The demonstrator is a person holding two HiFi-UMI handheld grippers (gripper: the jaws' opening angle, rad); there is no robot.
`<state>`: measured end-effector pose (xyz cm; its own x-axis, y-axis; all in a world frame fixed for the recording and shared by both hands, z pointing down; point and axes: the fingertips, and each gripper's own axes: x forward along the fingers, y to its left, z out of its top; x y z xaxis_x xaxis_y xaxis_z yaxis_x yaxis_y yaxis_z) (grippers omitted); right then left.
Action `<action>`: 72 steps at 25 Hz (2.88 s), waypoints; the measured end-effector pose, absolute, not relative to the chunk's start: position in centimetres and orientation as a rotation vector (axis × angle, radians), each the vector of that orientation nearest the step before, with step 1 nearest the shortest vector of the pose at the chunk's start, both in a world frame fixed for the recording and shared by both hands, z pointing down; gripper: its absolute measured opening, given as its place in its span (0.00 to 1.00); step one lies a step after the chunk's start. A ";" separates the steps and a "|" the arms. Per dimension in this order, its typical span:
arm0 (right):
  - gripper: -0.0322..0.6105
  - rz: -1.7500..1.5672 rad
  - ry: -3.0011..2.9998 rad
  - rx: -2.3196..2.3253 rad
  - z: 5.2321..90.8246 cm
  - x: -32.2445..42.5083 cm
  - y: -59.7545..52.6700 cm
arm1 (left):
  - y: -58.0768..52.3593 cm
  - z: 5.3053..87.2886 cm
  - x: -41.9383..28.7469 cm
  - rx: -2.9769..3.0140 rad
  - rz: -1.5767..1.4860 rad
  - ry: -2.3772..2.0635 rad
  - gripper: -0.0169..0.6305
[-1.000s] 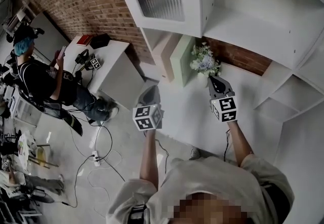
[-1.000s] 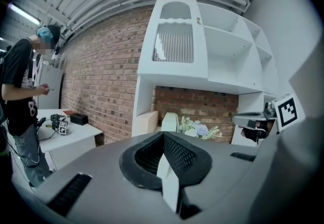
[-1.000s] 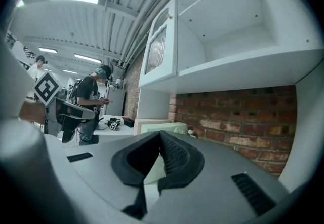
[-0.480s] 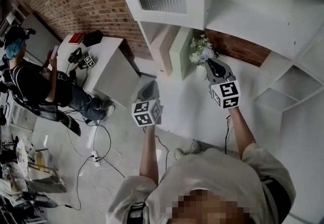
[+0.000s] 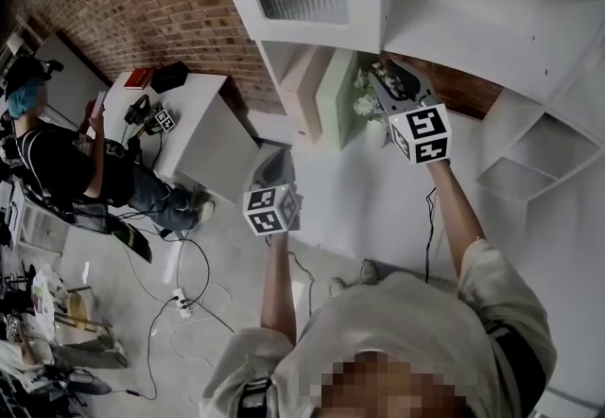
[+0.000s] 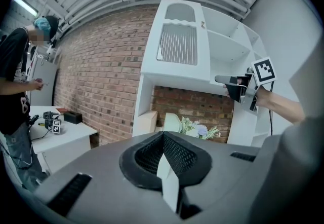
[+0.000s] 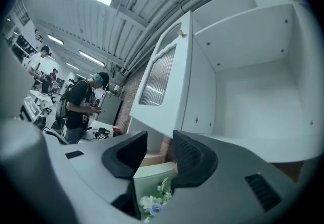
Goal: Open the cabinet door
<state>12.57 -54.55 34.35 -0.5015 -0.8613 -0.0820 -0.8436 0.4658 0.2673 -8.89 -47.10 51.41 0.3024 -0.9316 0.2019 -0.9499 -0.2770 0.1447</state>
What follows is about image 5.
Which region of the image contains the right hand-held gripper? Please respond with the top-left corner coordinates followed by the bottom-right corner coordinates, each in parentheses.
top-left (368, 59), bottom-right (454, 166)

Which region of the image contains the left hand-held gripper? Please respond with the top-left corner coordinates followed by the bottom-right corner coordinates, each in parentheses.
top-left (242, 148), bottom-right (303, 237)

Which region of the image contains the person's left forearm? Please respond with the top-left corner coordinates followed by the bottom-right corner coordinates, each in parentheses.
top-left (259, 231), bottom-right (300, 346)

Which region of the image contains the person's right forearm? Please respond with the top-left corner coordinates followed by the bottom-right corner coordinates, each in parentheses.
top-left (424, 159), bottom-right (488, 294)

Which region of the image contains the white desk with hutch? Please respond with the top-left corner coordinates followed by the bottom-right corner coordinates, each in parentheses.
top-left (202, 0), bottom-right (605, 412)

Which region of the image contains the pale flower bouquet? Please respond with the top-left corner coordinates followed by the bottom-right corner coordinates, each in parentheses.
top-left (352, 61), bottom-right (393, 124)

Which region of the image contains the white vase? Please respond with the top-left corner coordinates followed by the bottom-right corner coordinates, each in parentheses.
top-left (371, 120), bottom-right (392, 148)

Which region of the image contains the pale green book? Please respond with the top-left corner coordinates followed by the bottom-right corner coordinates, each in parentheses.
top-left (314, 49), bottom-right (360, 150)

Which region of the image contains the beige book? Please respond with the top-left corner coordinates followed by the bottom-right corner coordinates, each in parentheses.
top-left (278, 46), bottom-right (327, 146)

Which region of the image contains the white side table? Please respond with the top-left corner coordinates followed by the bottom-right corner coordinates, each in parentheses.
top-left (101, 70), bottom-right (285, 204)

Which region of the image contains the white power strip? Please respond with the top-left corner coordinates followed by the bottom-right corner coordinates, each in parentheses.
top-left (170, 287), bottom-right (194, 319)

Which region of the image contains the black oblong case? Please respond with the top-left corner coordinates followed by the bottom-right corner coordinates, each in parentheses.
top-left (70, 202), bottom-right (153, 265)

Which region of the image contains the black box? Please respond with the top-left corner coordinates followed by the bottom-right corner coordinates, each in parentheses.
top-left (149, 61), bottom-right (191, 95)

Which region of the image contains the person's beige shirt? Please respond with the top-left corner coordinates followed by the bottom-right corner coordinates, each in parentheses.
top-left (200, 238), bottom-right (559, 418)

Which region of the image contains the red book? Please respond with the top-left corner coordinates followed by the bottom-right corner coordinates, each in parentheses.
top-left (123, 67), bottom-right (156, 91)

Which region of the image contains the wooden stool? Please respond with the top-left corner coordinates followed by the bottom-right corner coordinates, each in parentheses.
top-left (54, 286), bottom-right (117, 346)

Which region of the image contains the paper covered table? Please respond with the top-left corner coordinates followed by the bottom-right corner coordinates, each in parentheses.
top-left (26, 267), bottom-right (67, 337)

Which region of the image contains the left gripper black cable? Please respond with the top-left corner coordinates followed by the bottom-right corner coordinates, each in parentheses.
top-left (188, 235), bottom-right (317, 333)

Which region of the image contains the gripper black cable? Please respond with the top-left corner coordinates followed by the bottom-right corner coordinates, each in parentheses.
top-left (188, 235), bottom-right (317, 333)
top-left (423, 186), bottom-right (439, 285)

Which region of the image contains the black looped cable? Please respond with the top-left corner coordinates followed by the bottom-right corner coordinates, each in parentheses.
top-left (158, 229), bottom-right (212, 304)

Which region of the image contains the white floor cable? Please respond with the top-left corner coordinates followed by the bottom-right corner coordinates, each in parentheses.
top-left (167, 283), bottom-right (235, 360)

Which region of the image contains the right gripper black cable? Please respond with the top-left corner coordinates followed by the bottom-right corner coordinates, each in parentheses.
top-left (423, 186), bottom-right (439, 285)

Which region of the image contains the black floor cable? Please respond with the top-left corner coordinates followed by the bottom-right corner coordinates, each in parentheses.
top-left (125, 297), bottom-right (183, 401)

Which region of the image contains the black harness strap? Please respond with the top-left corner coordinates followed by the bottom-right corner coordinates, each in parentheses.
top-left (238, 377), bottom-right (275, 418)
top-left (484, 321), bottom-right (545, 418)

